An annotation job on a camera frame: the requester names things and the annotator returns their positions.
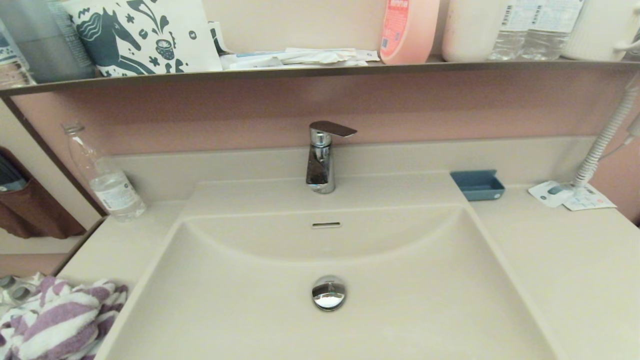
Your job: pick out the clear bottle without cap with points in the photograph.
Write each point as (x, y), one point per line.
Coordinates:
(114, 194)

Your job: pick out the chrome sink drain stopper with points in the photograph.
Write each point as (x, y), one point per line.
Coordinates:
(328, 295)

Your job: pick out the brown wall shelf ledge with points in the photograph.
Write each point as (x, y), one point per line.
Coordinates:
(300, 71)

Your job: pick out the chrome sink faucet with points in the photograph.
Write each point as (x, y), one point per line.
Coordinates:
(320, 170)

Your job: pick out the pink lotion bottle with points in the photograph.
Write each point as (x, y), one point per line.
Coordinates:
(414, 35)

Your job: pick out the printed cardboard packet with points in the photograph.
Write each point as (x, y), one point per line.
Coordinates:
(11, 70)

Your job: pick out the purple white striped towel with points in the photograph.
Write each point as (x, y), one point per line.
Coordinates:
(60, 320)

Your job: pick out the white mug on shelf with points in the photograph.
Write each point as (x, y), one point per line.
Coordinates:
(599, 30)

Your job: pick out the white plastic sachet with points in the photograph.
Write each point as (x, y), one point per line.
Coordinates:
(251, 62)
(325, 56)

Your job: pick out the white bag with horse print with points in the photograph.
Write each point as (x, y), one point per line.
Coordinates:
(192, 50)

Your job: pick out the beige ceramic sink basin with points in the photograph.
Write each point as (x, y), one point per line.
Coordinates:
(425, 300)

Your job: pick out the grey translucent pouch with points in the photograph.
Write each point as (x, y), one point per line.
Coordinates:
(47, 45)

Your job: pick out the dark framed side mirror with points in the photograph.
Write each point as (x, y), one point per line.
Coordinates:
(30, 165)

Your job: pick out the white card with blue logo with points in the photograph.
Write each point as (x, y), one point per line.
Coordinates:
(542, 196)

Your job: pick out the white printed paper leaflet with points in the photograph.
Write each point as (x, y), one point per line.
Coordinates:
(591, 200)

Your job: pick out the white round plastic container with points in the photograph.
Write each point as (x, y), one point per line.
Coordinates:
(471, 30)

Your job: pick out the blue plastic soap dish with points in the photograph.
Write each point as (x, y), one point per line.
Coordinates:
(478, 189)

